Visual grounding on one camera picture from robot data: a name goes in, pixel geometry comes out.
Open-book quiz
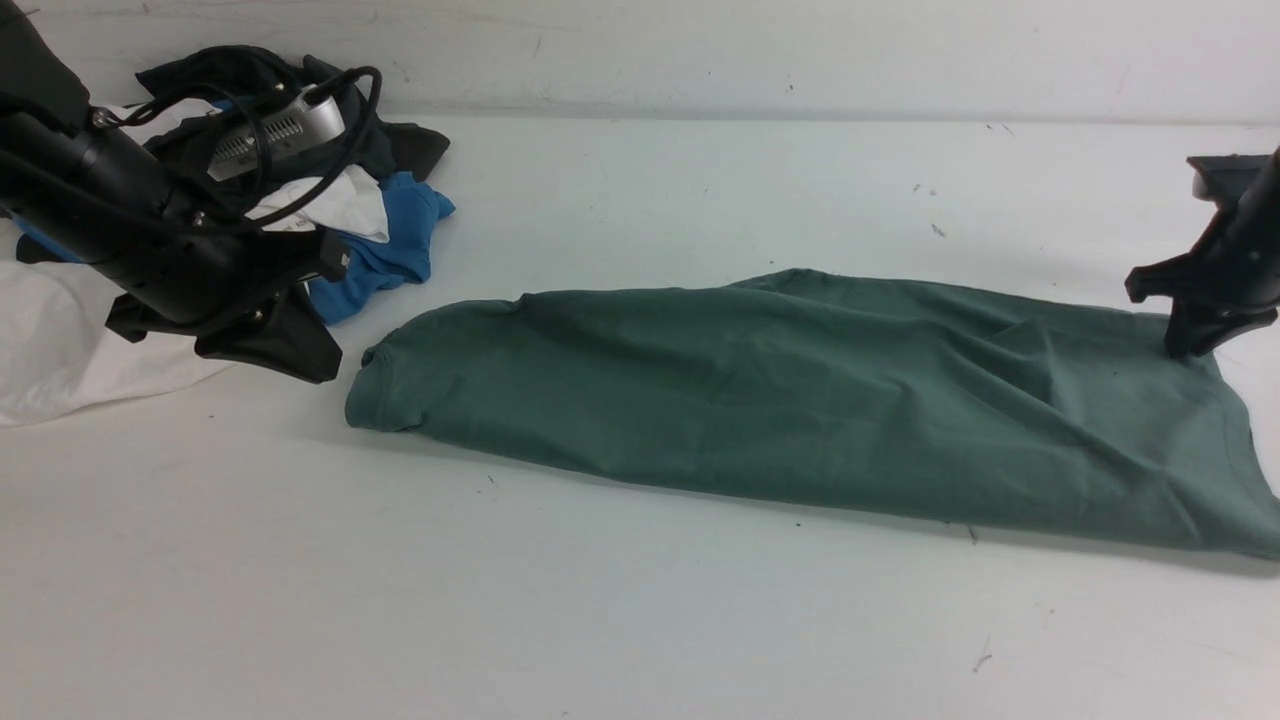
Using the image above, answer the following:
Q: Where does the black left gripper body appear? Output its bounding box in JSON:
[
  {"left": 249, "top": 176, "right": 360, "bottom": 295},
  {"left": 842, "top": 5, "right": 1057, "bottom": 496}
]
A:
[{"left": 105, "top": 227, "right": 349, "bottom": 343}]

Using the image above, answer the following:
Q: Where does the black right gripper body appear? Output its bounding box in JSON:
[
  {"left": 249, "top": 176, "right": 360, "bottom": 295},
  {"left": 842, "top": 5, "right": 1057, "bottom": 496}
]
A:
[{"left": 1189, "top": 151, "right": 1279, "bottom": 311}]

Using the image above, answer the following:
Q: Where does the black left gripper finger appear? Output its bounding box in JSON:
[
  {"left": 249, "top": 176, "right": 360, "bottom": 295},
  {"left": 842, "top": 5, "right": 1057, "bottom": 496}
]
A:
[{"left": 195, "top": 284, "right": 343, "bottom": 384}]

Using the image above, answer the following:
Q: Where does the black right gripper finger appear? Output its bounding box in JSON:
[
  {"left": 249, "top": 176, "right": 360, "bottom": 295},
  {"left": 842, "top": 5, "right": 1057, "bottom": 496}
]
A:
[
  {"left": 1124, "top": 252, "right": 1203, "bottom": 304},
  {"left": 1164, "top": 302, "right": 1277, "bottom": 359}
]

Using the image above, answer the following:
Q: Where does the green long sleeve shirt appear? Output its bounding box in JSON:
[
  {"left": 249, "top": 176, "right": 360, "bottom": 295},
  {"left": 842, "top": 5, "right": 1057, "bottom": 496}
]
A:
[{"left": 346, "top": 269, "right": 1279, "bottom": 560}]

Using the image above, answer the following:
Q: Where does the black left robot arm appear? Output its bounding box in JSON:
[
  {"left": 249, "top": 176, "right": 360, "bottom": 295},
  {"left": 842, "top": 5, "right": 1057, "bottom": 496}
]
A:
[{"left": 3, "top": 1, "right": 349, "bottom": 384}]

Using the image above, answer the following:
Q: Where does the blue shirt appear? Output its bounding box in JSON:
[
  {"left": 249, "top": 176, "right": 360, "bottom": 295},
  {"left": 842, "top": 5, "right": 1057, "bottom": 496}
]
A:
[{"left": 10, "top": 96, "right": 457, "bottom": 325}]

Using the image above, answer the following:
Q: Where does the white shirt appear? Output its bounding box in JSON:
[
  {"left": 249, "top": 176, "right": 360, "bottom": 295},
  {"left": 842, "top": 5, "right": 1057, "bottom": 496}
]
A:
[{"left": 1, "top": 100, "right": 390, "bottom": 427}]

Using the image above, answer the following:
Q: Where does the dark grey shirt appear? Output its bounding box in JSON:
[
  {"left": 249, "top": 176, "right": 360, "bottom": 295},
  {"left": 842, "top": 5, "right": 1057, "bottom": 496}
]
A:
[{"left": 90, "top": 46, "right": 396, "bottom": 222}]

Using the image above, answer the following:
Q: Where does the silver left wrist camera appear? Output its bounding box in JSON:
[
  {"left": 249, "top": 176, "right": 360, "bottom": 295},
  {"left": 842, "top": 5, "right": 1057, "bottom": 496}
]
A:
[{"left": 207, "top": 92, "right": 346, "bottom": 182}]

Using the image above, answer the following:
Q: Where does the black left camera cable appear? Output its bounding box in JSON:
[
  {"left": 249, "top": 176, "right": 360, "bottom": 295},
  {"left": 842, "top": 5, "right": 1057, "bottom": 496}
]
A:
[{"left": 90, "top": 67, "right": 385, "bottom": 237}]

